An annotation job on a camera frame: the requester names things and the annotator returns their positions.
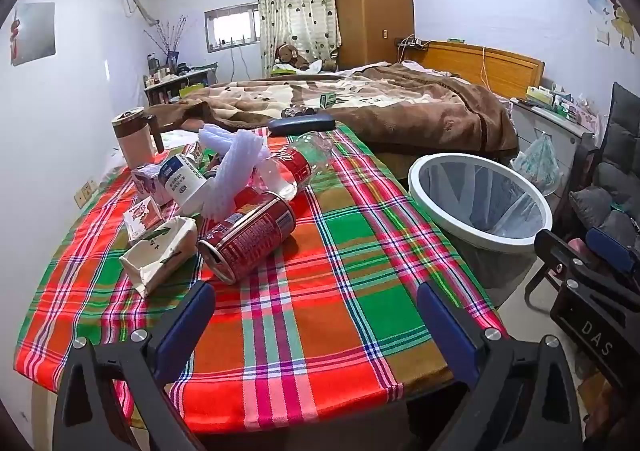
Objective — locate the wall socket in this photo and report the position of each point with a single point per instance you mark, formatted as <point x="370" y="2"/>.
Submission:
<point x="85" y="192"/>

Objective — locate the grey cushioned chair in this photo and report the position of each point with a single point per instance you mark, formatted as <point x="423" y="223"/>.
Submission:
<point x="620" y="131"/>

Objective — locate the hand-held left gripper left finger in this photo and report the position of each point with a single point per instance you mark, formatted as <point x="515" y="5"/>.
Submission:
<point x="185" y="331"/>

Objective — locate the clear bottle with red label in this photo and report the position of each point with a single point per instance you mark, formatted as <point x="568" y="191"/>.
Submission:
<point x="295" y="163"/>

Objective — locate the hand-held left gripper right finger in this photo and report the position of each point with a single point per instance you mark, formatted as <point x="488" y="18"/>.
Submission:
<point x="445" y="326"/>

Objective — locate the wooden bed headboard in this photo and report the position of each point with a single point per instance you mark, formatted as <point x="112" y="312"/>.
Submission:
<point x="500" y="66"/>

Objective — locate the vase of dried branches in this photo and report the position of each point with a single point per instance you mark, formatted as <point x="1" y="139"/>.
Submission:
<point x="171" y="56"/>

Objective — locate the purple small carton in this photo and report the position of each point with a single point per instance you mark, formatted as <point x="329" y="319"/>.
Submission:
<point x="145" y="183"/>

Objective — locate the dark blue glasses case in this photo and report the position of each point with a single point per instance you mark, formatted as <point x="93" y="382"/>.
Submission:
<point x="300" y="123"/>

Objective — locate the clear plastic bag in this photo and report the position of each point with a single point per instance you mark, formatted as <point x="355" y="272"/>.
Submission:
<point x="535" y="163"/>

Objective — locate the white trash bin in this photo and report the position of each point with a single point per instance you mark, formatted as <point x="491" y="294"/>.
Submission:
<point x="425" y="191"/>

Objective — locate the pale pink bedding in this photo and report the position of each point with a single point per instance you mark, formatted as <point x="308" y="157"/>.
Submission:
<point x="415" y="67"/>

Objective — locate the spotted curtain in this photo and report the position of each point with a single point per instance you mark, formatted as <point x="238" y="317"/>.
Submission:
<point x="295" y="6"/>

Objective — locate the brown lidded thermos mug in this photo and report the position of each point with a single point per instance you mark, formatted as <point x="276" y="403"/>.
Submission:
<point x="131" y="141"/>

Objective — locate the power strip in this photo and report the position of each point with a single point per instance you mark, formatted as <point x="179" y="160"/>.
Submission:
<point x="410" y="43"/>

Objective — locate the pink plastic object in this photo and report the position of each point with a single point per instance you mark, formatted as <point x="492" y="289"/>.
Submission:
<point x="580" y="246"/>

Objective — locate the wooden wardrobe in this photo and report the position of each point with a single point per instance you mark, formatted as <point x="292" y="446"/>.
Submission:
<point x="372" y="6"/>

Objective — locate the plaid tablecloth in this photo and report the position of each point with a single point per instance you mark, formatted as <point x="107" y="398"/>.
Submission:
<point x="325" y="291"/>

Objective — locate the pile of small boxes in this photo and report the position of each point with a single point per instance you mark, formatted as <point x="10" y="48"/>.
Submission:
<point x="555" y="101"/>

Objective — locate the small green box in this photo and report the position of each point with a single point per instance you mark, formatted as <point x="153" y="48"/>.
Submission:
<point x="328" y="99"/>

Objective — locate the shelf desk with cosmetics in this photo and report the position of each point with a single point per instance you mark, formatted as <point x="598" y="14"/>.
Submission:
<point x="170" y="86"/>

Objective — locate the grey wall poster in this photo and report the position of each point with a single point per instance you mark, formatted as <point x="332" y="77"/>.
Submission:
<point x="32" y="33"/>

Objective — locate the green flat box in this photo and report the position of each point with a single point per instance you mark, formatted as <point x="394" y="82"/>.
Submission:
<point x="285" y="72"/>

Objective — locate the brown patterned blanket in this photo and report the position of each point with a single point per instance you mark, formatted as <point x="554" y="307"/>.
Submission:
<point x="425" y="111"/>

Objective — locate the grey nightstand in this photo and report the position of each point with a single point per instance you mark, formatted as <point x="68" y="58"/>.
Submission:
<point x="555" y="131"/>

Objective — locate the small window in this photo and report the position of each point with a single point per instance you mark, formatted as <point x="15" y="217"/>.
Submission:
<point x="232" y="28"/>

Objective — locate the dark patterned pouch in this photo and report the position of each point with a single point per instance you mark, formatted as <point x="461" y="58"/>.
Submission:
<point x="297" y="111"/>

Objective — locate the brown teddy bear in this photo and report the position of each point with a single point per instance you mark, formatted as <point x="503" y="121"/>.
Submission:
<point x="289" y="56"/>

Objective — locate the small green packet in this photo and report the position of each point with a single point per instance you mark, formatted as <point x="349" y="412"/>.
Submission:
<point x="622" y="207"/>

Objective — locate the red and white carton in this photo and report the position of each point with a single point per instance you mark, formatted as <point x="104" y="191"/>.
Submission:
<point x="142" y="218"/>

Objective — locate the white floral cloth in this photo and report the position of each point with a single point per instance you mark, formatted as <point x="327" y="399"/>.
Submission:
<point x="172" y="137"/>

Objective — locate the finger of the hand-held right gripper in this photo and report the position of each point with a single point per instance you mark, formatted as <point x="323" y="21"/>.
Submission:
<point x="550" y="246"/>
<point x="607" y="243"/>

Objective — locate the white wrapped pipe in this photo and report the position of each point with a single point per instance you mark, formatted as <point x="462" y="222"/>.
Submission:
<point x="140" y="3"/>

